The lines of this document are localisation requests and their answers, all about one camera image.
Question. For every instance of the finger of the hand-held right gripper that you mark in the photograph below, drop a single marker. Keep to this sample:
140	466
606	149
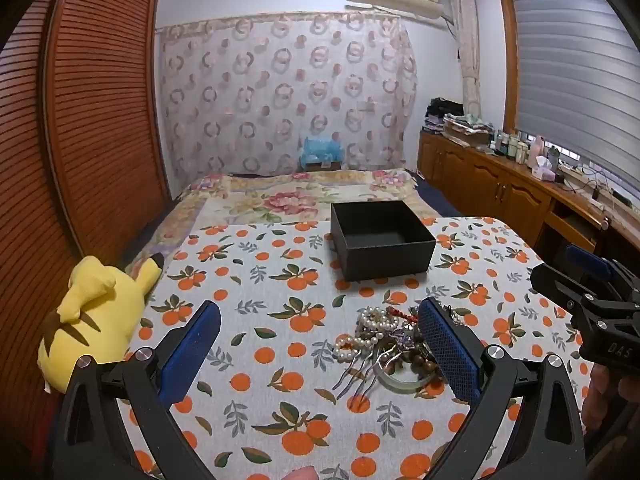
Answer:
587	258
555	282

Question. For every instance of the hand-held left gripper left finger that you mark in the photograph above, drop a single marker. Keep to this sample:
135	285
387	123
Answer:
192	345

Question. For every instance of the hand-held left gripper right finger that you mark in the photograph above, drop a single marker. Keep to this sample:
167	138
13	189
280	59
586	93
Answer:
450	355

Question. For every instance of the purple crystal hair ornament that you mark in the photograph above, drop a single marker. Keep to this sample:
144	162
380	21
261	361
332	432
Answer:
400	334

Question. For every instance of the pale green jade bangle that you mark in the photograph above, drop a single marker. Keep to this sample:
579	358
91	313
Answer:
400	385

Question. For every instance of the metal hair comb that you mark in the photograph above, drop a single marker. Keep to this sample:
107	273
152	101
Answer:
357	375

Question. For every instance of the black box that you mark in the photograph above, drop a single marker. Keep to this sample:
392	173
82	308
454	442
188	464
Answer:
380	260

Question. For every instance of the person's right hand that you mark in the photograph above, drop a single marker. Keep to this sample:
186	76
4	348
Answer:
607	400

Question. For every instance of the white power strip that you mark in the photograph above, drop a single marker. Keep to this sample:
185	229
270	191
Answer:
570	169

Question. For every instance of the orange fruit print tablecloth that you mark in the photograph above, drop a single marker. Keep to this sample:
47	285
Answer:
280	310

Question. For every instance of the pink tissue box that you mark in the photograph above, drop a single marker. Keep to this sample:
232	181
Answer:
544	170

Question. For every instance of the yellow plush toy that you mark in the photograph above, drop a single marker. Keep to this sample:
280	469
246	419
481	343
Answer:
100	310

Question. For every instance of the pink bottle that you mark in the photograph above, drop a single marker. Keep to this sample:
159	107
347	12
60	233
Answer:
536	149

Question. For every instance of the wooden side cabinet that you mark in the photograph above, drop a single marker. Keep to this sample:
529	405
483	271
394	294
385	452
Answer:
480	180

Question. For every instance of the group of cosmetic bottles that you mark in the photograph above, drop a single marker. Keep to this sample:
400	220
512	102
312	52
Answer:
510	147

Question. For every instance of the dark blue bed sheet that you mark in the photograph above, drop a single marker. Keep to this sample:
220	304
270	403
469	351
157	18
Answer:
437	200

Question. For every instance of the floral bedspread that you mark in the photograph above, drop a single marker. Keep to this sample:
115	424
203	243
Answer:
260	200

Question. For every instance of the folded patterned cloths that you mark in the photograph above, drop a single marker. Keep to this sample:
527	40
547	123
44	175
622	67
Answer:
467	122

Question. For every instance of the grey window blind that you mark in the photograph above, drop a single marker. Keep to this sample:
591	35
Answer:
575	70

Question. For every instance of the stack of dark clothes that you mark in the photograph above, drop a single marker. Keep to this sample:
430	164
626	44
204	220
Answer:
442	110

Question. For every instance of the wooden louvred wardrobe door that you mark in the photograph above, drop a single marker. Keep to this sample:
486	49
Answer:
100	110
25	185

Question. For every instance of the blue plastic bag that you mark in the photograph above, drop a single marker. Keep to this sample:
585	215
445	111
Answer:
322	150

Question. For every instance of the tied patterned curtain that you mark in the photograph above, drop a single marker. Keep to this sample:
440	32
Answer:
467	50

